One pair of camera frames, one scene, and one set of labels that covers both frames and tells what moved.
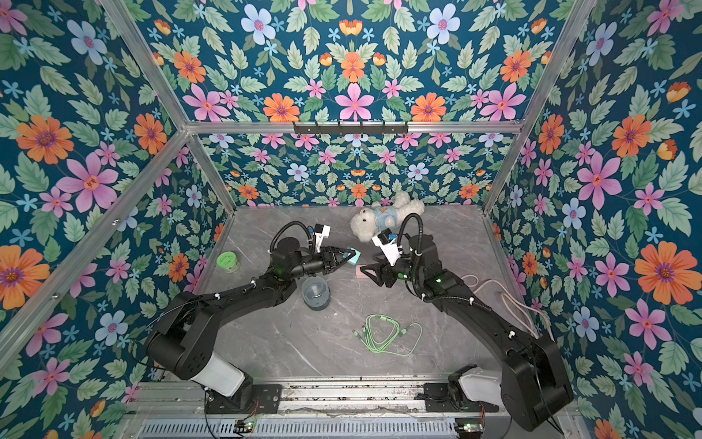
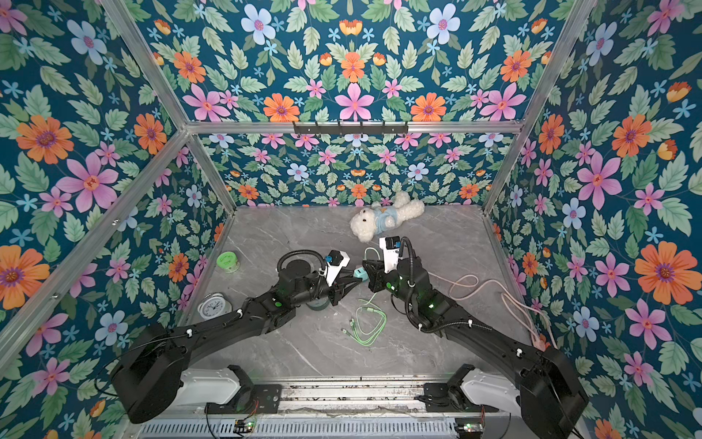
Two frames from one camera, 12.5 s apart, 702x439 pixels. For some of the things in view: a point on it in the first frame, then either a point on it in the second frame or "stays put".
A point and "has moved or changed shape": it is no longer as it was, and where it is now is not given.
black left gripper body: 312,267 -> 313,290
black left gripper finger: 339,264 -> 345,286
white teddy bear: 367,223 stays put
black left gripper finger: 335,250 -> 348,276
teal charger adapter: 355,260 has moved or changed shape
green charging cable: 382,334 -> 371,318
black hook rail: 351,129 stays put
